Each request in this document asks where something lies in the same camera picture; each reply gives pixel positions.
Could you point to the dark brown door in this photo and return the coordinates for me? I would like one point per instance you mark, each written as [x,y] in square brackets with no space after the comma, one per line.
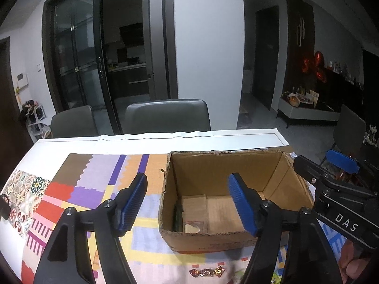
[9,109]

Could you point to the white low cabinet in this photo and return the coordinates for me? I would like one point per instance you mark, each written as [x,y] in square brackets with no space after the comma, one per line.
[308,114]

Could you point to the black mug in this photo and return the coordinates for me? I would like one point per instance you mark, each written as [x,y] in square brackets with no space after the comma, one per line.
[4,207]

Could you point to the dark green snack packet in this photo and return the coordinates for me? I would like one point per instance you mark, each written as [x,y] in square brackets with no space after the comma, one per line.
[178,219]

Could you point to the colourful striped table mat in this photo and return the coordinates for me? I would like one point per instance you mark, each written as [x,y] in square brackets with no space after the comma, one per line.
[88,189]

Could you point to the black sideboard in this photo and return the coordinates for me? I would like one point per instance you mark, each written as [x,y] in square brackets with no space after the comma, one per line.
[349,91]

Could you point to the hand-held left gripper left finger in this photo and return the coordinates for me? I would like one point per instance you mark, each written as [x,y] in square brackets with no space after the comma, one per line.
[131,204]

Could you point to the dark interior door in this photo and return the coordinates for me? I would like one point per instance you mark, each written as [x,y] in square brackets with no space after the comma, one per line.
[266,59]

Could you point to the clear pastry packet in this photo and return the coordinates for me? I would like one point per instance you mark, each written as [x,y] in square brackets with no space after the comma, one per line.
[192,227]

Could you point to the person's right hand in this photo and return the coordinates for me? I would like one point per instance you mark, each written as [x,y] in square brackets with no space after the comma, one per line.
[353,260]

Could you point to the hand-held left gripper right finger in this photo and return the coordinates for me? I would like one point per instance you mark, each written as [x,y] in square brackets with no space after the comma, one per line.
[242,204]

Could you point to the kitchen base cabinet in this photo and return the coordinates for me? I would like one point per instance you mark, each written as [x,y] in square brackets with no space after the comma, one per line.
[127,80]

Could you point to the beige standing card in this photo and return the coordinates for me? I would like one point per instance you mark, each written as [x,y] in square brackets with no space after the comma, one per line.
[314,98]

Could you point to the black glass sliding door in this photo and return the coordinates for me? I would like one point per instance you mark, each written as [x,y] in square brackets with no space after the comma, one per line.
[77,50]

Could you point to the white wall intercom panel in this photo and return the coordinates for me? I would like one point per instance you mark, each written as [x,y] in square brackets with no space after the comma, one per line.
[22,80]

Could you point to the floral patterned table mat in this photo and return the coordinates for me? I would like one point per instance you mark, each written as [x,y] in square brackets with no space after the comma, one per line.
[26,195]

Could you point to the woven basket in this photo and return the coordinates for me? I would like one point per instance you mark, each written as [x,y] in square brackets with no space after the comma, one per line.
[294,100]

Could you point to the flower ornaments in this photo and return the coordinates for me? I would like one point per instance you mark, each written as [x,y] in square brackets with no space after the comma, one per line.
[371,136]

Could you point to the light green snack packet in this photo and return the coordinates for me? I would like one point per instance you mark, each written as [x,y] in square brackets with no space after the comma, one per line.
[276,278]

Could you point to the red foil balloons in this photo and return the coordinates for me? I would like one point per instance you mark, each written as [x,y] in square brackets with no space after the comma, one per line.
[316,65]

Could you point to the black range hood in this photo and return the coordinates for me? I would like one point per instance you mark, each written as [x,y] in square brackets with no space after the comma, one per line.
[131,35]

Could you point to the cardboard box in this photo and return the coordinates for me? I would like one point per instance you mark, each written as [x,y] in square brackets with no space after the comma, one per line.
[213,242]

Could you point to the gold brown wrapped candy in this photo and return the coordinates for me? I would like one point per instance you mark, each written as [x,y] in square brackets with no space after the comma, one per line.
[207,272]

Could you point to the white cube shelf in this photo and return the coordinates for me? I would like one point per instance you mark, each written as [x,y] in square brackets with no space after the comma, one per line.
[37,121]

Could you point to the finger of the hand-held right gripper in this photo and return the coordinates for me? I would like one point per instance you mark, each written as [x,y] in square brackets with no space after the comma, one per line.
[311,171]
[343,159]

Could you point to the grey dining chair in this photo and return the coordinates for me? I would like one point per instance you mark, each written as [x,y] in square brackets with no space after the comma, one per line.
[165,115]
[74,121]
[351,127]

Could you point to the small floor mat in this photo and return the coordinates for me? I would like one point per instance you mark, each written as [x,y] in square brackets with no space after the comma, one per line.
[244,109]

